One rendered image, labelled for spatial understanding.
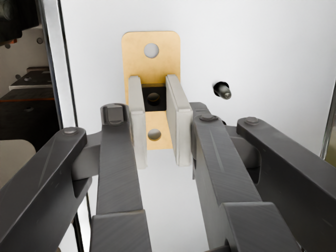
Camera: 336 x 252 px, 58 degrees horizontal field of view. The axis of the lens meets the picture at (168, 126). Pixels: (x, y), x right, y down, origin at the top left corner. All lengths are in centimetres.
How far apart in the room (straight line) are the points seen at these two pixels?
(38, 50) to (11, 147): 29
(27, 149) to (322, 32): 24
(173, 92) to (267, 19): 9
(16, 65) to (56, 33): 34
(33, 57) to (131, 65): 35
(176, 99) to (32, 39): 41
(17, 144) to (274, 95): 20
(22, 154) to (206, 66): 16
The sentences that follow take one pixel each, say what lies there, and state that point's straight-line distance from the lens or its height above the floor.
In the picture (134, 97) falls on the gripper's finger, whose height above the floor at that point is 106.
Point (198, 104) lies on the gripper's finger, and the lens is 17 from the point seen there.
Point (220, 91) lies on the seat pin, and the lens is 21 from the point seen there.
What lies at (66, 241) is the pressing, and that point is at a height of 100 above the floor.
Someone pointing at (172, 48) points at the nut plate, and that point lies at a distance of 20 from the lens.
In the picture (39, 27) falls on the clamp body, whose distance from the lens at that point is 40.
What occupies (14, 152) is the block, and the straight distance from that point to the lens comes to 27.
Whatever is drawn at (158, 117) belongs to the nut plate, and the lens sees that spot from 22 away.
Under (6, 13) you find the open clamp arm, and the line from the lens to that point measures 21.
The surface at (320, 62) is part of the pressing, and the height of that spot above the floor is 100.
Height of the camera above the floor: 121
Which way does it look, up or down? 66 degrees down
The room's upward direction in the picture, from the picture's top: 165 degrees clockwise
